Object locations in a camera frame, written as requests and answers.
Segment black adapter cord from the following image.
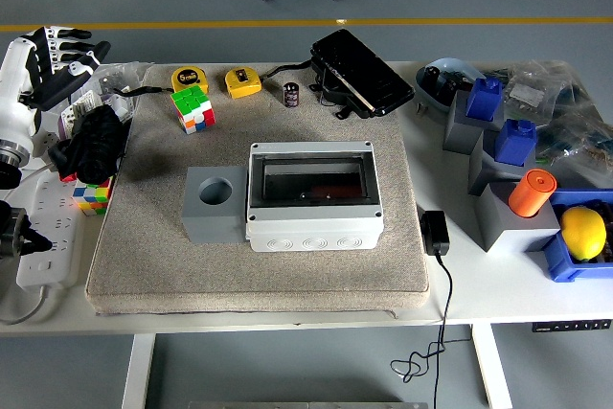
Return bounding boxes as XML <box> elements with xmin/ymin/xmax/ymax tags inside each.
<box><xmin>390</xmin><ymin>253</ymin><xmax>473</xmax><ymax>409</ymax></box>

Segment grey block with round hole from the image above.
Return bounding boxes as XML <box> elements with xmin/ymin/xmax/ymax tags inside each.
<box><xmin>181</xmin><ymin>165</ymin><xmax>250</xmax><ymax>244</ymax></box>

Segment white junction box clear lid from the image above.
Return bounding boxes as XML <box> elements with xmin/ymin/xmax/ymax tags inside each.
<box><xmin>244</xmin><ymin>140</ymin><xmax>385</xmax><ymax>253</ymax></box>

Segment clear bags of hardware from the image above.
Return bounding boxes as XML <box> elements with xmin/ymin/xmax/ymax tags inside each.
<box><xmin>42</xmin><ymin>61</ymin><xmax>154</xmax><ymax>142</ymax></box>

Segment black power adapter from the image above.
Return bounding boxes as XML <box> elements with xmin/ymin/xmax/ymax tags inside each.
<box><xmin>419</xmin><ymin>210</ymin><xmax>451</xmax><ymax>257</ymax></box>

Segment yellow tape measure round label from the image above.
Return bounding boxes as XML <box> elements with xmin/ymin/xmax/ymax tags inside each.
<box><xmin>170</xmin><ymin>66</ymin><xmax>212</xmax><ymax>94</ymax></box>

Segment black tape measure strap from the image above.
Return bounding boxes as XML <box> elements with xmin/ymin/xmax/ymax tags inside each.
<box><xmin>110</xmin><ymin>85</ymin><xmax>174</xmax><ymax>96</ymax></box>

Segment large colourful puzzle cube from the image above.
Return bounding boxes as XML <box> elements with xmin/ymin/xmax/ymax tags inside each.
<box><xmin>170</xmin><ymin>84</ymin><xmax>216</xmax><ymax>136</ymax></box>

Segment light blue bowl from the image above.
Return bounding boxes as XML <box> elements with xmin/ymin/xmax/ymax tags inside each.
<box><xmin>414</xmin><ymin>57</ymin><xmax>488</xmax><ymax>113</ymax></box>

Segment blue plastic bin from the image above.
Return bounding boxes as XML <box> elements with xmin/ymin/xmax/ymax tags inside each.
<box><xmin>540</xmin><ymin>188</ymin><xmax>613</xmax><ymax>284</ymax></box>

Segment clear bags of parts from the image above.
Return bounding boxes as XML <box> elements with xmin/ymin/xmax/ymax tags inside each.
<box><xmin>478</xmin><ymin>59</ymin><xmax>613</xmax><ymax>190</ymax></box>

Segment black table control panel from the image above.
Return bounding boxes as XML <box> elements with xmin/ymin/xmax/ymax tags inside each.
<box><xmin>531</xmin><ymin>318</ymin><xmax>613</xmax><ymax>333</ymax></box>

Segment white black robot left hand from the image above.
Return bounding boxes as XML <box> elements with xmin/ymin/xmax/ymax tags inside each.
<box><xmin>0</xmin><ymin>24</ymin><xmax>112</xmax><ymax>151</ymax></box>

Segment white power strip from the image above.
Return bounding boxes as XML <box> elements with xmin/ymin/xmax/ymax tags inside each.
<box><xmin>16</xmin><ymin>173</ymin><xmax>80</xmax><ymax>291</ymax></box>

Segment white table leg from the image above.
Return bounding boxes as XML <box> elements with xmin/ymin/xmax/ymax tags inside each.
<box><xmin>470</xmin><ymin>324</ymin><xmax>513</xmax><ymax>409</ymax></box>
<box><xmin>122</xmin><ymin>331</ymin><xmax>157</xmax><ymax>409</ymax></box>

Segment black zip case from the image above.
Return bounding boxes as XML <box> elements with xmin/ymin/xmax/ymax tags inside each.
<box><xmin>262</xmin><ymin>29</ymin><xmax>416</xmax><ymax>119</ymax></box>

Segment grey holder block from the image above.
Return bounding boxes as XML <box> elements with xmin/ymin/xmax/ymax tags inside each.
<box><xmin>473</xmin><ymin>181</ymin><xmax>561</xmax><ymax>253</ymax></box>
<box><xmin>467</xmin><ymin>128</ymin><xmax>537</xmax><ymax>197</ymax></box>
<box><xmin>442</xmin><ymin>89</ymin><xmax>507</xmax><ymax>156</ymax></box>

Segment yellow lemon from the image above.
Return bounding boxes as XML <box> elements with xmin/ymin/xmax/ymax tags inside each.
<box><xmin>558</xmin><ymin>206</ymin><xmax>608</xmax><ymax>262</ymax></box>

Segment grey-brown fabric mat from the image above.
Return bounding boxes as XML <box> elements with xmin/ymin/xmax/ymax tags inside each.
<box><xmin>85</xmin><ymin>62</ymin><xmax>431</xmax><ymax>317</ymax></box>

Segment yellow tape measure square label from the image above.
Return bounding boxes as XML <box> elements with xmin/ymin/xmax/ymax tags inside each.
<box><xmin>224</xmin><ymin>66</ymin><xmax>264</xmax><ymax>101</ymax></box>

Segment small colourful puzzle cube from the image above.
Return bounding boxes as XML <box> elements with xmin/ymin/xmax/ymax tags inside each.
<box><xmin>72</xmin><ymin>176</ymin><xmax>116</xmax><ymax>217</ymax></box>

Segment blue plastic block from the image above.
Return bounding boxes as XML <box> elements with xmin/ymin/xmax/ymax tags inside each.
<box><xmin>465</xmin><ymin>77</ymin><xmax>504</xmax><ymax>122</ymax></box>
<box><xmin>493</xmin><ymin>118</ymin><xmax>537</xmax><ymax>166</ymax></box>

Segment black folded cloth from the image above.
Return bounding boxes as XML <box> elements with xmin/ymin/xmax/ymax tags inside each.
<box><xmin>47</xmin><ymin>104</ymin><xmax>126</xmax><ymax>185</ymax></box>

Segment white blue circuit breaker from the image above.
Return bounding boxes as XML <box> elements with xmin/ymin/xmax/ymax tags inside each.
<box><xmin>33</xmin><ymin>129</ymin><xmax>61</xmax><ymax>161</ymax></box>

